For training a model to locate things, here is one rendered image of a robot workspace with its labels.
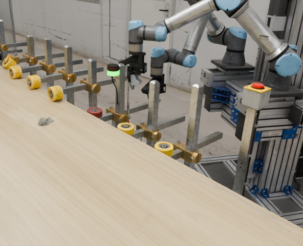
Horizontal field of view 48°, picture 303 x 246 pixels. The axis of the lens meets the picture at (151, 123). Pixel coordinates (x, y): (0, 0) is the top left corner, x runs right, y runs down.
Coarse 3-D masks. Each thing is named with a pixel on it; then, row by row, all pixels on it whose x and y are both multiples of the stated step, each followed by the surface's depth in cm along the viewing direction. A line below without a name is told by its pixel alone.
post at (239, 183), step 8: (248, 112) 123; (248, 120) 124; (256, 120) 123; (248, 128) 125; (256, 128) 124; (248, 136) 126; (240, 144) 129; (248, 144) 127; (240, 152) 130; (248, 152) 128; (240, 160) 131; (248, 160) 131; (240, 168) 132; (248, 168) 131; (240, 176) 133; (240, 184) 134; (240, 192) 136
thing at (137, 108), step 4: (140, 104) 198; (144, 104) 199; (148, 104) 201; (132, 108) 193; (136, 108) 195; (140, 108) 197; (144, 108) 199; (132, 112) 194; (104, 116) 180; (108, 116) 182; (112, 116) 184; (104, 120) 181; (108, 120) 183
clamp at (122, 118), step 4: (108, 108) 188; (108, 112) 186; (112, 112) 184; (116, 116) 182; (120, 116) 181; (124, 116) 180; (112, 120) 186; (116, 120) 183; (120, 120) 180; (124, 120) 181
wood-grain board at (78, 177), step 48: (0, 96) 188; (0, 144) 138; (48, 144) 140; (96, 144) 142; (144, 144) 145; (0, 192) 110; (48, 192) 111; (96, 192) 112; (144, 192) 114; (192, 192) 115; (0, 240) 91; (48, 240) 92; (96, 240) 93; (144, 240) 94; (192, 240) 94; (240, 240) 95; (288, 240) 96
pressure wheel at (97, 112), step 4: (88, 108) 177; (92, 108) 177; (96, 108) 178; (100, 108) 177; (88, 112) 173; (92, 112) 172; (96, 112) 172; (100, 112) 174; (96, 116) 173; (100, 116) 175
